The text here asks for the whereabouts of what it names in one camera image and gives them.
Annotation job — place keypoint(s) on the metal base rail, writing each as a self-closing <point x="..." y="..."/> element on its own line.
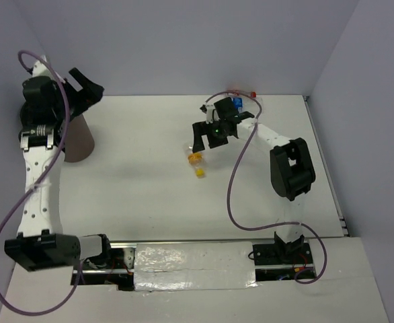
<point x="118" y="270"/>

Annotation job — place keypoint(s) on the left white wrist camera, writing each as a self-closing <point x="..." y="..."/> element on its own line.
<point x="39" y="69"/>

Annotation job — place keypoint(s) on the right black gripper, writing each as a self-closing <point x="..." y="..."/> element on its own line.
<point x="201" y="128"/>

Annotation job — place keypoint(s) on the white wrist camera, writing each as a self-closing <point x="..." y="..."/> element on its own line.
<point x="39" y="69"/>
<point x="210" y="112"/>

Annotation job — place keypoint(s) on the brown round waste bin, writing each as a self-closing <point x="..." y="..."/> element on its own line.
<point x="79" y="143"/>

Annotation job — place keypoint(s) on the blue label bottle at back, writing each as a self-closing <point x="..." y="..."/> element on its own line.
<point x="243" y="104"/>

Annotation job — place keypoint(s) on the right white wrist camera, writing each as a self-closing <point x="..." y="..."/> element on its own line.
<point x="210" y="112"/>

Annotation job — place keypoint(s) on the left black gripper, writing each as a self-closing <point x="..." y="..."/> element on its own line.
<point x="91" y="94"/>

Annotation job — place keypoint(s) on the orange label bottle yellow cap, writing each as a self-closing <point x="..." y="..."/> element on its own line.
<point x="195" y="161"/>

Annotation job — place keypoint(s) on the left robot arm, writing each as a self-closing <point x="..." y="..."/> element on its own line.
<point x="40" y="242"/>

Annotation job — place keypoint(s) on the silver foil tape sheet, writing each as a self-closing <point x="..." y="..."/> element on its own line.
<point x="193" y="266"/>

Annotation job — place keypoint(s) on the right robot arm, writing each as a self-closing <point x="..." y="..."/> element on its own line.
<point x="291" y="169"/>

